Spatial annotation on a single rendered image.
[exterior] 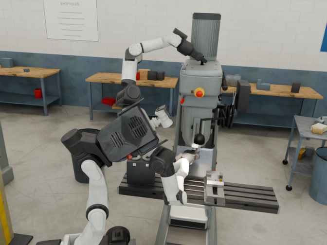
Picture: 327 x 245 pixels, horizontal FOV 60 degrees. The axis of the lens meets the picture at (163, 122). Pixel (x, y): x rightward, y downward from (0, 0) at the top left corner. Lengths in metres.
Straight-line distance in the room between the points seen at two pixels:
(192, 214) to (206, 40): 1.26
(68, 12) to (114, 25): 1.04
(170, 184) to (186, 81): 0.62
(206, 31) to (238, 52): 4.15
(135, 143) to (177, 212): 0.86
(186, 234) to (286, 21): 4.95
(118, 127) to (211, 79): 0.62
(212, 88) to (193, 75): 0.14
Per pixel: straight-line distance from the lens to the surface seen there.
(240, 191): 2.32
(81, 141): 1.63
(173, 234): 2.16
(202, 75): 1.71
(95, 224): 1.90
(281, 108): 6.60
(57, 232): 3.37
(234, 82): 5.73
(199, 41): 2.06
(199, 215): 2.19
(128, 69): 1.72
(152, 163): 1.59
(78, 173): 3.99
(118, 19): 6.38
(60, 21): 6.87
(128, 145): 1.51
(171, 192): 1.70
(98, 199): 1.84
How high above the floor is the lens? 2.21
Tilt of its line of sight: 22 degrees down
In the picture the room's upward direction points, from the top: 2 degrees clockwise
